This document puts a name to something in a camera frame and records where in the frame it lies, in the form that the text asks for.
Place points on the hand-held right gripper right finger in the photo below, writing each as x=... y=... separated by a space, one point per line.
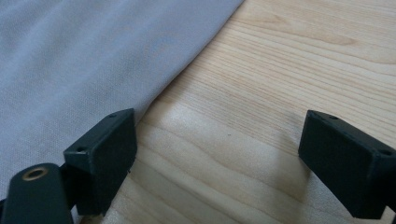
x=345 y=168

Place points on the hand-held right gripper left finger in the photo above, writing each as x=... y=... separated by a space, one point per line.
x=106 y=155

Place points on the grey cloth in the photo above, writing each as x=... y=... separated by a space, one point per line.
x=81 y=68

